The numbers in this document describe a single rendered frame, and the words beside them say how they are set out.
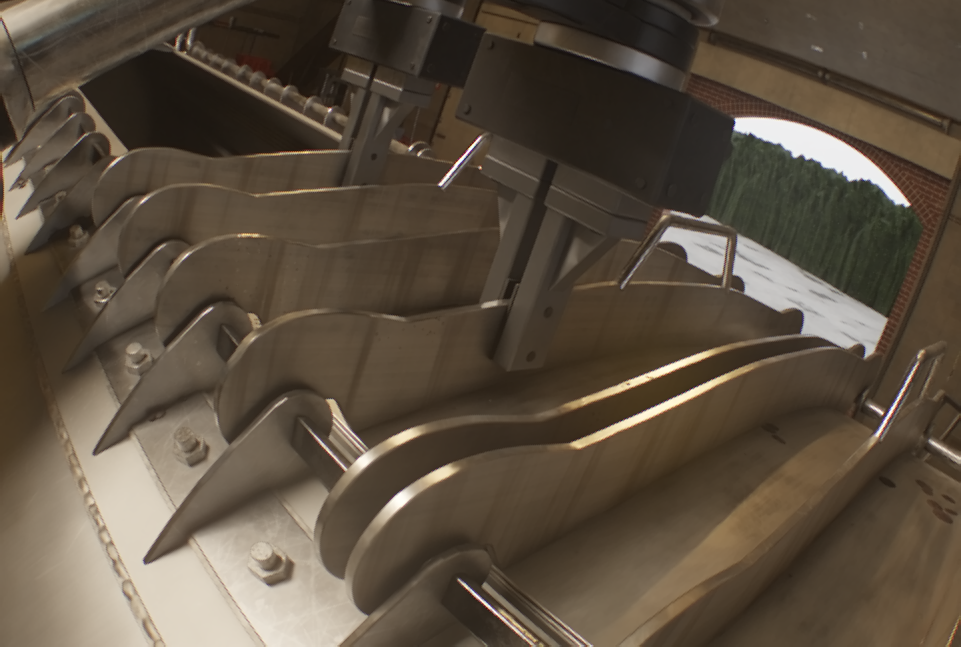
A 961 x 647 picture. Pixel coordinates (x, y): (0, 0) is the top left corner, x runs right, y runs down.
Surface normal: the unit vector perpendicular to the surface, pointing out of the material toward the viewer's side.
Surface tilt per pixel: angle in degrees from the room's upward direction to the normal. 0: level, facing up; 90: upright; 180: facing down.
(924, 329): 90
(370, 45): 90
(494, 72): 90
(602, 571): 15
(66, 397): 33
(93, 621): 38
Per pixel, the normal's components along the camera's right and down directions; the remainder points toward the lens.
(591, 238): -0.68, -0.04
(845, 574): 0.22, -0.91
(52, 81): 0.67, 0.71
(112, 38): 0.71, 0.56
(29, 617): -0.19, -0.72
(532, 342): 0.66, 0.41
